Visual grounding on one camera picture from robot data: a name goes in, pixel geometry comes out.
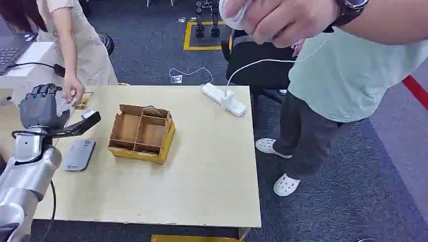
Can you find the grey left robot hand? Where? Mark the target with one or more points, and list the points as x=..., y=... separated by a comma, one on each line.
x=40, y=110

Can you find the pale white card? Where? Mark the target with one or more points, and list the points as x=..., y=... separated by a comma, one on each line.
x=63, y=106

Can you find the printed card with yellow picture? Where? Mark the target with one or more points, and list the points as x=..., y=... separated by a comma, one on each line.
x=83, y=100

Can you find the white handheld object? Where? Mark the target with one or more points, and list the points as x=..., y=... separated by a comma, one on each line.
x=235, y=18

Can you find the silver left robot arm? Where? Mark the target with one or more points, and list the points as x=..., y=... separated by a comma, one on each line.
x=28, y=173

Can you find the white side desk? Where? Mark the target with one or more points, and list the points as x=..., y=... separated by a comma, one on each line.
x=33, y=70

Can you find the person's hand holding card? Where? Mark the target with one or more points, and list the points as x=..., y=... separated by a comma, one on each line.
x=73, y=87

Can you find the grey flat card reader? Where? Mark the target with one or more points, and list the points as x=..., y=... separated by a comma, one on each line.
x=79, y=155

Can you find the dark laptop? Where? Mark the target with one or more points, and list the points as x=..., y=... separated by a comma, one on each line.
x=11, y=50

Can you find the person in pale beige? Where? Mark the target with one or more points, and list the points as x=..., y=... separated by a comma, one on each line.
x=90, y=50

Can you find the black round stool base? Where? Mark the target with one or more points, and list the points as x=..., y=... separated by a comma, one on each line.
x=107, y=43

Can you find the card with brown back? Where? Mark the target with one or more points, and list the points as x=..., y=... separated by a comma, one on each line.
x=153, y=111

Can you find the wooden compartment box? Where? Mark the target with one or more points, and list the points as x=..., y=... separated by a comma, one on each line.
x=152, y=135

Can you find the silver floor socket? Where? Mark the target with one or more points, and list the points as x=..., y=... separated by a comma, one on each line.
x=176, y=79

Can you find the white power strip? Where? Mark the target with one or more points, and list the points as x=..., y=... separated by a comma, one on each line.
x=214, y=93

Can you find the white plug adapter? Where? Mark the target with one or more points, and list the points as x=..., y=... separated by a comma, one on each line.
x=228, y=97

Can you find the black robot legs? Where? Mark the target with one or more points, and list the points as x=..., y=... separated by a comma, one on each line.
x=207, y=20

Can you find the yellow box under table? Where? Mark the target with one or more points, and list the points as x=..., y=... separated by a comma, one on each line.
x=194, y=238

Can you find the black office chair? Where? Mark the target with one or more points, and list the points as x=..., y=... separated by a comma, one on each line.
x=257, y=63

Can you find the white clog shoe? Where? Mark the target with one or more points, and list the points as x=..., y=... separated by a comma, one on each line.
x=285, y=185
x=269, y=146

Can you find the person in teal shirt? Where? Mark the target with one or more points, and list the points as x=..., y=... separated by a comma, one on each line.
x=341, y=76

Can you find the dark wrist watch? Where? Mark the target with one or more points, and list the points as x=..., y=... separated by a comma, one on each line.
x=349, y=10

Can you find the person's hand near camera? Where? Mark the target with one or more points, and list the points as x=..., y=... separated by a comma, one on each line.
x=291, y=20

